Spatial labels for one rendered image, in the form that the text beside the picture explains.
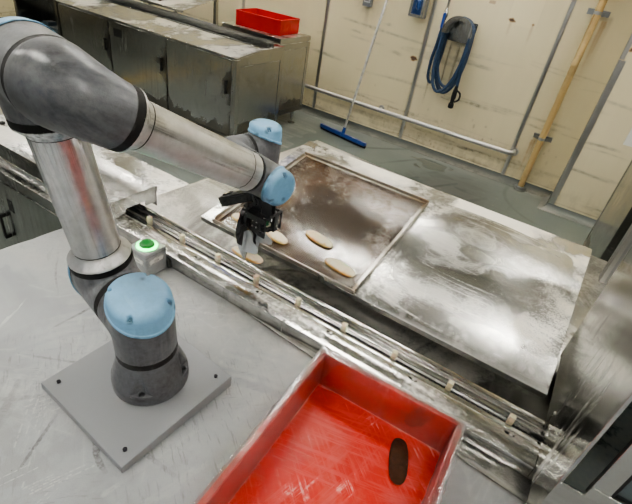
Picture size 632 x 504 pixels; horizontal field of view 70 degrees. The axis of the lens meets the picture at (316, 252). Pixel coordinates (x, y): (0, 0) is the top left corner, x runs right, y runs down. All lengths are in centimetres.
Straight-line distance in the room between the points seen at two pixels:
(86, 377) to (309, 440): 47
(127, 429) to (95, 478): 9
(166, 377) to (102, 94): 54
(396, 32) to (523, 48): 117
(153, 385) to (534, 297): 98
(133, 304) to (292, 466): 42
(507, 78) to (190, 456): 417
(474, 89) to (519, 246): 329
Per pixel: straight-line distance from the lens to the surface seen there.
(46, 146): 80
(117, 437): 97
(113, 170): 165
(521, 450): 107
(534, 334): 127
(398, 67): 491
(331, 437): 99
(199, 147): 75
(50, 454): 100
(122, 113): 66
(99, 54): 511
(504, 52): 461
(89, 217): 87
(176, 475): 94
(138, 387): 97
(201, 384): 101
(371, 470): 97
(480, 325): 123
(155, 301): 86
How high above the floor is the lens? 163
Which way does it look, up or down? 34 degrees down
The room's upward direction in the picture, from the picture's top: 10 degrees clockwise
